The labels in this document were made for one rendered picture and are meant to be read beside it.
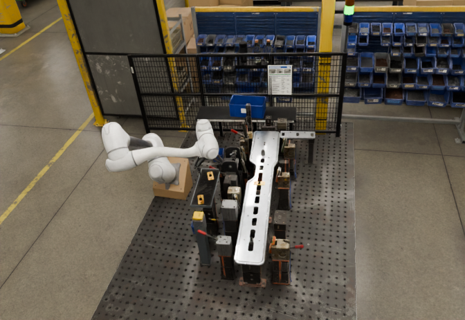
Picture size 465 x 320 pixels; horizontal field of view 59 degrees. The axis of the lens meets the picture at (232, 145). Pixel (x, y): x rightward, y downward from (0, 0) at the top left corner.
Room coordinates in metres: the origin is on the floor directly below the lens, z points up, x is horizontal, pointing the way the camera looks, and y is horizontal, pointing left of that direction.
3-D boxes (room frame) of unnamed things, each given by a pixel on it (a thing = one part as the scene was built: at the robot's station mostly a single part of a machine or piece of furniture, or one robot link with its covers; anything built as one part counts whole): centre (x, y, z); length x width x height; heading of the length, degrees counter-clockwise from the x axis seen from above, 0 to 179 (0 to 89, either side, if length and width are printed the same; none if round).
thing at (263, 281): (1.63, -0.04, 0.84); 0.18 x 0.06 x 0.29; 79
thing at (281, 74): (3.23, -0.47, 1.30); 0.23 x 0.02 x 0.31; 79
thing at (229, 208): (1.96, 0.06, 0.90); 0.13 x 0.10 x 0.41; 79
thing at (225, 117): (3.17, -0.15, 1.02); 0.90 x 0.22 x 0.03; 79
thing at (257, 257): (2.23, -0.17, 1.00); 1.38 x 0.22 x 0.02; 169
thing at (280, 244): (1.64, -0.23, 0.88); 0.15 x 0.11 x 0.36; 79
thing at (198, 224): (1.84, 0.26, 0.92); 0.08 x 0.08 x 0.44; 79
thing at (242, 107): (3.17, -0.17, 1.10); 0.30 x 0.17 x 0.13; 73
